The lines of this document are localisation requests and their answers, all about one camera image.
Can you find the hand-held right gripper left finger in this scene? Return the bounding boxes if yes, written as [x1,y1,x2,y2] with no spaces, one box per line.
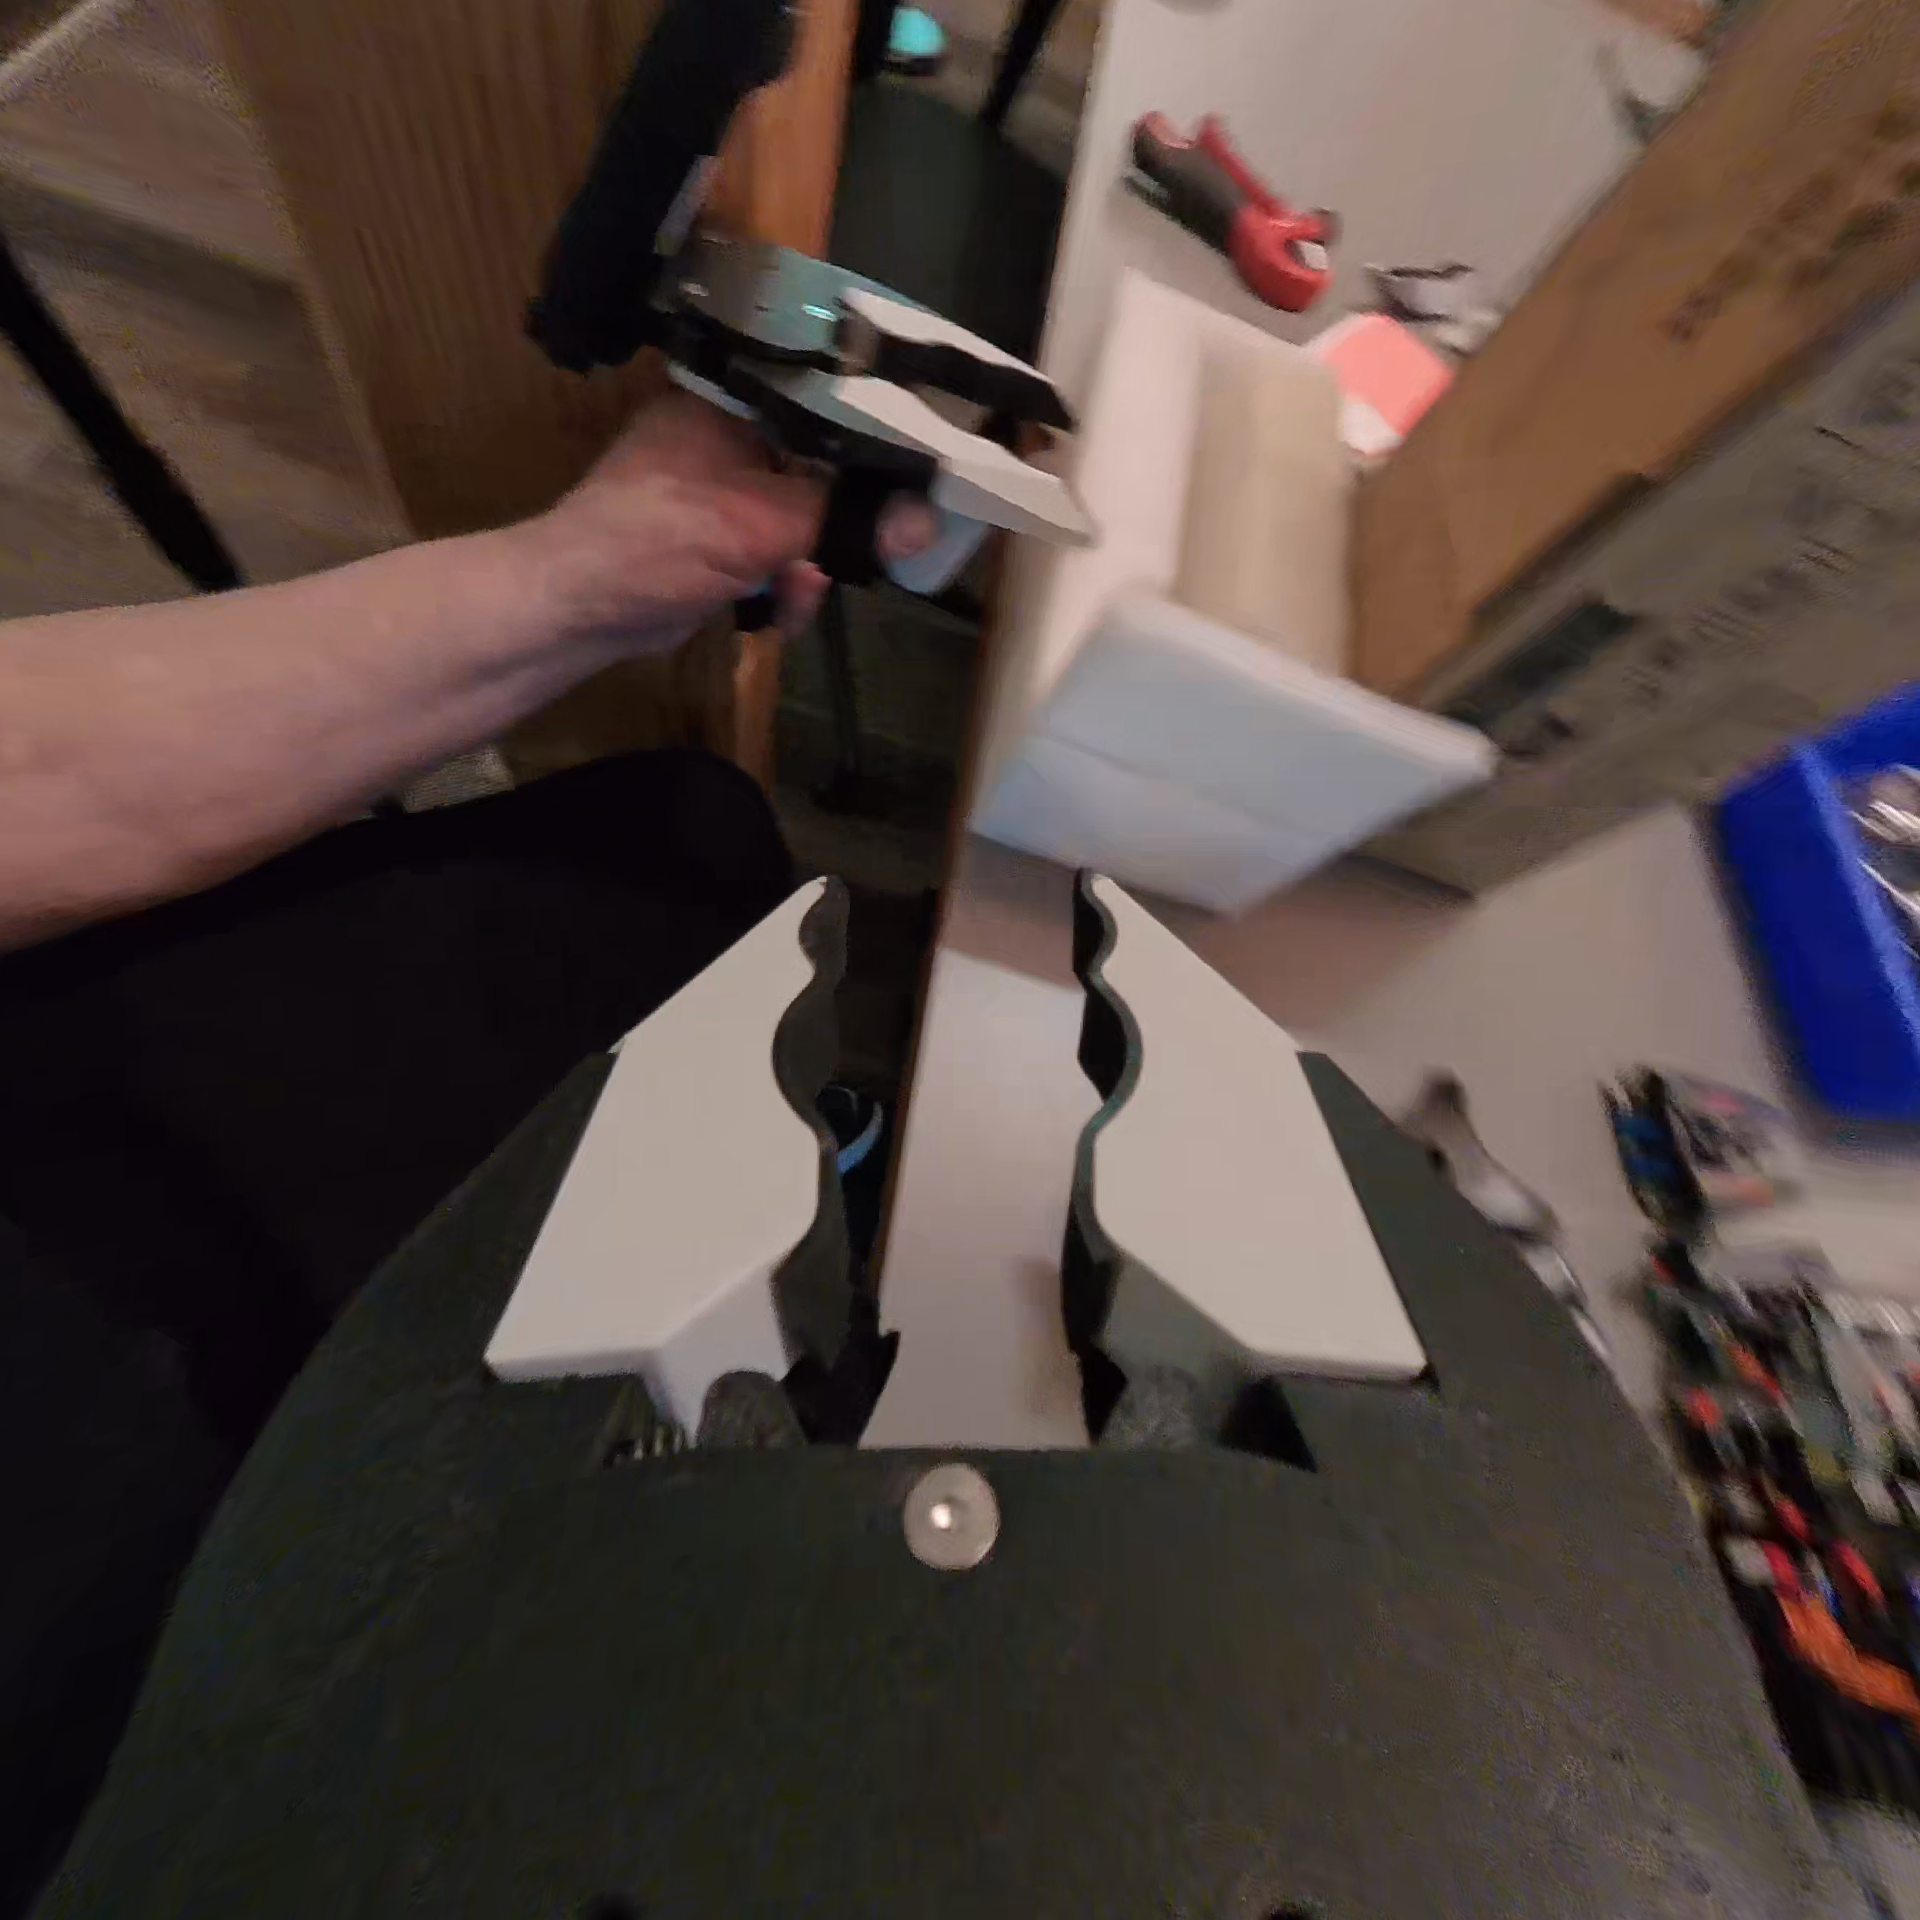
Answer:
[482,877,850,1426]

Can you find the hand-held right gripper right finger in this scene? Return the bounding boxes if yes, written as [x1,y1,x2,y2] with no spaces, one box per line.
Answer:
[1075,874,1430,1381]

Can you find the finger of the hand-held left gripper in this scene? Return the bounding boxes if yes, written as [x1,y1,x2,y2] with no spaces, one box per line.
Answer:
[835,288,1077,437]
[749,360,1099,546]

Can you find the person's left forearm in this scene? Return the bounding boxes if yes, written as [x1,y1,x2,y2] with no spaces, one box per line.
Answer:
[0,508,608,954]

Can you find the pile of lego pieces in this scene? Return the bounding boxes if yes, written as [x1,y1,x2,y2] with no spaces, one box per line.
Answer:
[1598,1063,1920,1808]

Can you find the person's left hand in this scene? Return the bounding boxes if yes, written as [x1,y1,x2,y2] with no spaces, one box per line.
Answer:
[546,393,946,649]

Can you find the wooden cabinet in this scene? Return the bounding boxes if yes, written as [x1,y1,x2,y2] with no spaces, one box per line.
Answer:
[217,0,859,768]

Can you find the dark grey blurred piece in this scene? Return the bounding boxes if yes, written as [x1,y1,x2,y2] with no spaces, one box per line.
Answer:
[1402,1068,1601,1321]

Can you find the black chair leg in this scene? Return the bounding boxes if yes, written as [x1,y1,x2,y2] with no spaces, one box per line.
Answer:
[978,0,1070,128]

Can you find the red and black hand tool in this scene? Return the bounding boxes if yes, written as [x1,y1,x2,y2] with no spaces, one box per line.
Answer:
[1122,112,1342,314]

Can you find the person's black trousers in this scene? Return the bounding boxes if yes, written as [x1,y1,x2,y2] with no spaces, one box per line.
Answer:
[0,747,801,1920]

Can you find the flat white foam slab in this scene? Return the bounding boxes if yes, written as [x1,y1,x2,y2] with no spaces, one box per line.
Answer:
[967,593,1504,921]

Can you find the pink paper pad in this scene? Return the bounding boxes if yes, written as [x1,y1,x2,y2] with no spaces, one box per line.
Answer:
[1309,312,1461,459]

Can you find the small black clip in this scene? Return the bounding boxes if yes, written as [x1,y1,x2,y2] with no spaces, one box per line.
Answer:
[1363,258,1503,339]

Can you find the black metal bar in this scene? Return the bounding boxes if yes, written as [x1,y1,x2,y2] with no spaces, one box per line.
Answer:
[0,231,249,597]

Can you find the blue plastic bin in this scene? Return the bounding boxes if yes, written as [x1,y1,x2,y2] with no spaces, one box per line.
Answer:
[1709,688,1920,1124]

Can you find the brown cardboard box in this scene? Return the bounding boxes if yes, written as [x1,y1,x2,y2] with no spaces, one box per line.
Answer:
[1346,0,1920,699]

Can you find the grey printed cardboard box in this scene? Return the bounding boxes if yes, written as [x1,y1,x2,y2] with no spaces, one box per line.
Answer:
[1410,293,1920,895]

